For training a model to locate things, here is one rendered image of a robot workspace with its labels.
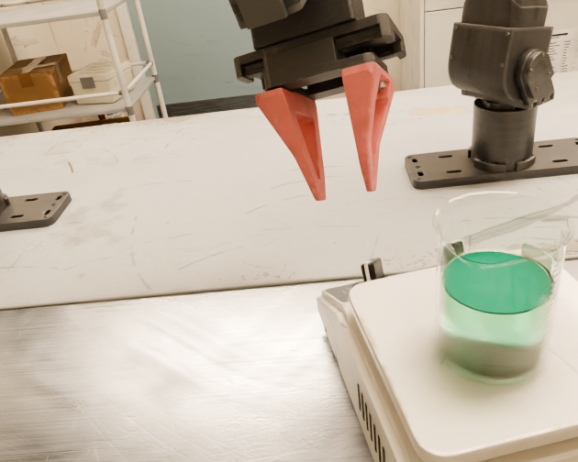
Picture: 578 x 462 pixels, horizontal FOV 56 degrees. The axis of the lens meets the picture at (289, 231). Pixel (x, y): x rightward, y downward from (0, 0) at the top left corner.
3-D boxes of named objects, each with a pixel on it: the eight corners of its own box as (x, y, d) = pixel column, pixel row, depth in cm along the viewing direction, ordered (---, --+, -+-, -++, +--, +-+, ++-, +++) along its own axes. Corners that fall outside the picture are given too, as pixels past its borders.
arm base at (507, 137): (624, 95, 53) (591, 75, 59) (414, 119, 54) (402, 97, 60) (609, 170, 57) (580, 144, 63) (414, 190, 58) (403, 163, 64)
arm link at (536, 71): (530, 55, 48) (568, 40, 51) (451, 43, 55) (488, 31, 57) (523, 123, 52) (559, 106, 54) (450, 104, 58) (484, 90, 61)
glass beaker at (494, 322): (453, 306, 29) (460, 169, 25) (563, 337, 26) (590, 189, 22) (405, 380, 25) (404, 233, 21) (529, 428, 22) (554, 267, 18)
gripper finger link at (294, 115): (382, 187, 32) (354, 29, 32) (272, 208, 35) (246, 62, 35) (401, 186, 39) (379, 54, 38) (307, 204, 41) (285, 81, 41)
